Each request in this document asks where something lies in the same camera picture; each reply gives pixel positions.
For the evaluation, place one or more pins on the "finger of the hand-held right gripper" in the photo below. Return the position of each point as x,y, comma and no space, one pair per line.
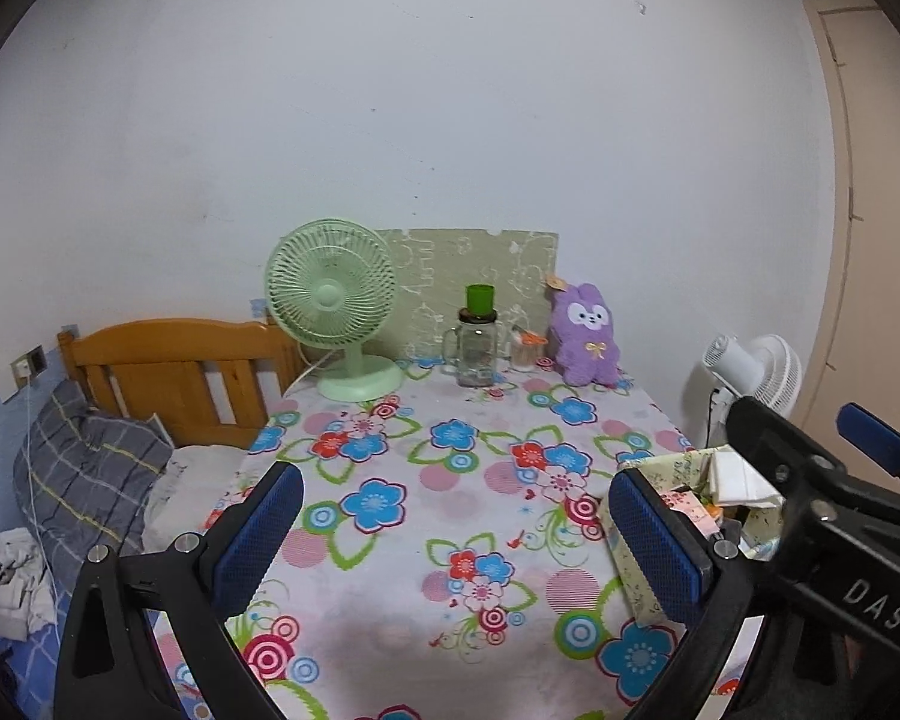
874,435
772,442

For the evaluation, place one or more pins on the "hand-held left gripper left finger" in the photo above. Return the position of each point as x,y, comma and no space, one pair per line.
259,540

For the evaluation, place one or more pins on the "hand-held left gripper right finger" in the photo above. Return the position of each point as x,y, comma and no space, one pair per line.
656,540

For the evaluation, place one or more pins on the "white cloth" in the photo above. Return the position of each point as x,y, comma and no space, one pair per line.
15,585
742,476

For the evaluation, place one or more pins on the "pink packet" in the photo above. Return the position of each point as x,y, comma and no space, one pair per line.
686,502

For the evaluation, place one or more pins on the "yellow patterned box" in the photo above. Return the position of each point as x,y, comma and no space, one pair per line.
675,469

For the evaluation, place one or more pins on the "white standing fan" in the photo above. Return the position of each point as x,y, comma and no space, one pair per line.
772,375

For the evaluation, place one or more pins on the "white bedding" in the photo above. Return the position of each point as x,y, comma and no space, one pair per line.
187,472

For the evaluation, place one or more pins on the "floral tablecloth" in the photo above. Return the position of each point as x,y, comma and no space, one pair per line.
420,465

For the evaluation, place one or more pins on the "grey plaid pillow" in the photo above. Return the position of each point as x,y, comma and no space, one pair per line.
82,465

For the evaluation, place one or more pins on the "beige door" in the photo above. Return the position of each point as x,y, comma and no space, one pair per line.
885,240

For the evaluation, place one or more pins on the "purple plush bunny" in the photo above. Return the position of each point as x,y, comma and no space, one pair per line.
581,345

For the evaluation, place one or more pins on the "wooden bed headboard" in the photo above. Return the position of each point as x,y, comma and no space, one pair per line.
165,349

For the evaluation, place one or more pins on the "small jar orange lid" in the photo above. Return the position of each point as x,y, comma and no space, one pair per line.
526,356

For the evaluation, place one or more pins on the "white crumpled cloth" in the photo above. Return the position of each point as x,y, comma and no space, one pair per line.
15,585

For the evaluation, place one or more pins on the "blue bed sheet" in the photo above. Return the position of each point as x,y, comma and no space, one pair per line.
37,660

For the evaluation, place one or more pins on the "green desk fan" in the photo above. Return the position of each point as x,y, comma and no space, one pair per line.
330,292

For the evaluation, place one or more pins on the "glass mug jar green lid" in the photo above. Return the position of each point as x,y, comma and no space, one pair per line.
476,352

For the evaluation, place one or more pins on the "green patterned board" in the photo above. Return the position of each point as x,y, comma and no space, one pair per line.
450,262

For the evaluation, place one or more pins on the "blue wall sticker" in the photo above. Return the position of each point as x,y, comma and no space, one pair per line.
259,307

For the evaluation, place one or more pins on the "wall outlet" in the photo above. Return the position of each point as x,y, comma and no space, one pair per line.
34,361

